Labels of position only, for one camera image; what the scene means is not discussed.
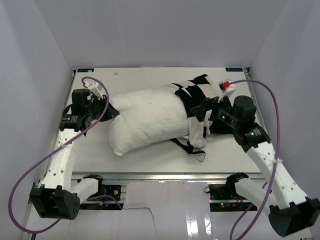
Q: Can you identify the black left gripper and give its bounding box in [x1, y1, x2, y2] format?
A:
[86, 94, 120, 122]

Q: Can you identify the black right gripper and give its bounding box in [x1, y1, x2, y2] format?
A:
[191, 91, 240, 129]

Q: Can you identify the black white checkered pillowcase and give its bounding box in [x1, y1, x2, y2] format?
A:
[163, 74, 233, 162]

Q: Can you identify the white pillow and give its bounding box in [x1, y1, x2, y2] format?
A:
[108, 87, 189, 156]

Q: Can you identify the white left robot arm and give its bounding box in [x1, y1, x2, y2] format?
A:
[29, 85, 119, 220]

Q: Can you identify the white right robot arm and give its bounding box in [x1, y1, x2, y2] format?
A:
[191, 95, 320, 237]

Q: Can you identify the blue right corner label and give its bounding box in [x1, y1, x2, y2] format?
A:
[225, 67, 243, 72]

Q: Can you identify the blue corner label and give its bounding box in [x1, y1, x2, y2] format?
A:
[76, 68, 95, 73]
[225, 67, 243, 72]

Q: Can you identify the blue left corner label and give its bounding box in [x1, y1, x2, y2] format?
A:
[76, 68, 95, 73]

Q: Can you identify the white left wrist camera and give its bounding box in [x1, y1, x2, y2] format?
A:
[83, 81, 103, 100]

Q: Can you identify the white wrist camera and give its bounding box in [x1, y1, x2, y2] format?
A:
[218, 79, 236, 103]
[83, 81, 103, 100]

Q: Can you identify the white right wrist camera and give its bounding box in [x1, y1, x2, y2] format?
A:
[218, 79, 236, 103]

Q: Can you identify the aluminium table edge rail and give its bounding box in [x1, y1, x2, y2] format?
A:
[71, 171, 266, 183]

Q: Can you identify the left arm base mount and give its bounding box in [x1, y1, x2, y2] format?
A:
[80, 184, 123, 211]

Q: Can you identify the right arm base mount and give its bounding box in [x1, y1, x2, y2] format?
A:
[204, 184, 251, 213]

